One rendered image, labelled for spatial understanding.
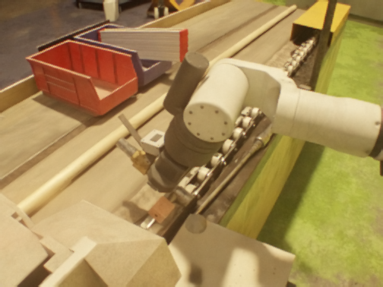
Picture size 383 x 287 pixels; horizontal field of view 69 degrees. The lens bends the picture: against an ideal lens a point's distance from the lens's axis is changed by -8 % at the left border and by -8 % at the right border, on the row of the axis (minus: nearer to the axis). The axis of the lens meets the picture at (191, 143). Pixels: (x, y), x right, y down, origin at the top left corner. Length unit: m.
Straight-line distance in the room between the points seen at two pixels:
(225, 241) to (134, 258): 0.25
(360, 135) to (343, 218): 1.43
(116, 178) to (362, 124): 0.56
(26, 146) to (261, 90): 0.70
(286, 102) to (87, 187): 0.53
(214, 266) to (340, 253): 1.16
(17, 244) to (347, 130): 0.43
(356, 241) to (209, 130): 1.43
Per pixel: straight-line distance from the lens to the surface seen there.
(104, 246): 0.34
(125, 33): 1.22
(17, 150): 0.95
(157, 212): 0.56
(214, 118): 0.37
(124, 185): 0.74
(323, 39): 1.06
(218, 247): 0.57
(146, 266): 0.38
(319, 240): 1.66
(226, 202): 0.67
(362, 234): 1.79
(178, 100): 0.43
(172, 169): 0.50
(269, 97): 0.44
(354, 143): 0.40
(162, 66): 1.15
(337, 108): 0.40
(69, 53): 1.25
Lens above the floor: 1.28
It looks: 39 degrees down
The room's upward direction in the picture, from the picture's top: 1 degrees clockwise
